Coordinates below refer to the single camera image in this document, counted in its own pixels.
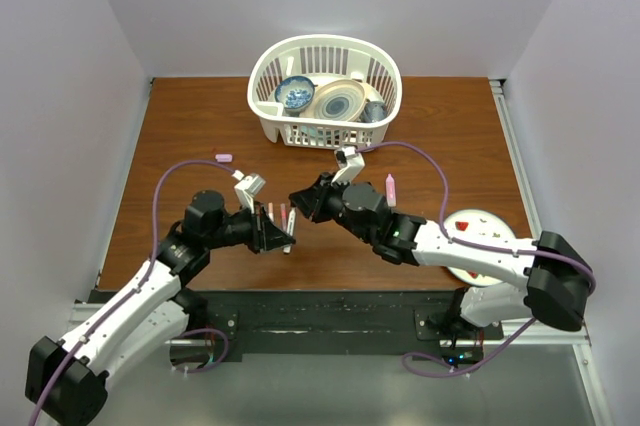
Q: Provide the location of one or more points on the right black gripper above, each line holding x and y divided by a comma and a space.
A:
312, 201

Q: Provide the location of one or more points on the red purple pen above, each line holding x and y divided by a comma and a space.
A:
284, 216

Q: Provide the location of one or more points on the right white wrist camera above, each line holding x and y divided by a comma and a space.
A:
350, 163

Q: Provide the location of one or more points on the beige blue plate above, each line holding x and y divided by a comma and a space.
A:
339, 100

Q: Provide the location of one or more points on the purple eraser cap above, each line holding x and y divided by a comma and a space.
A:
224, 158

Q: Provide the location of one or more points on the watermelon pattern plate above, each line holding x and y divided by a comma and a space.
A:
477, 223

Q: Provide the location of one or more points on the white plastic basket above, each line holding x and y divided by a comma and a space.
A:
324, 58

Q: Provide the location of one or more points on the dark blue cup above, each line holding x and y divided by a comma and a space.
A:
373, 112

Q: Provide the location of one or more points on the white black marker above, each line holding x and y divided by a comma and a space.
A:
290, 229

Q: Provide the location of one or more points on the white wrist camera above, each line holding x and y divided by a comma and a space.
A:
247, 187
350, 163

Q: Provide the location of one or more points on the blue patterned bowl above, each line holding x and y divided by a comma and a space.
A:
295, 93

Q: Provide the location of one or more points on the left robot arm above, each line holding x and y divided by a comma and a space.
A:
71, 378

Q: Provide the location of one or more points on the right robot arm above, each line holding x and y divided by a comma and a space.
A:
544, 278

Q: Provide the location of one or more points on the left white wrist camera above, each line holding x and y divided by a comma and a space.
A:
247, 187

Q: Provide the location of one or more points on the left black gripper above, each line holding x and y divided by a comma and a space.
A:
273, 235

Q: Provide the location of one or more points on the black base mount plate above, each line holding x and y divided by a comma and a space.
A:
331, 322

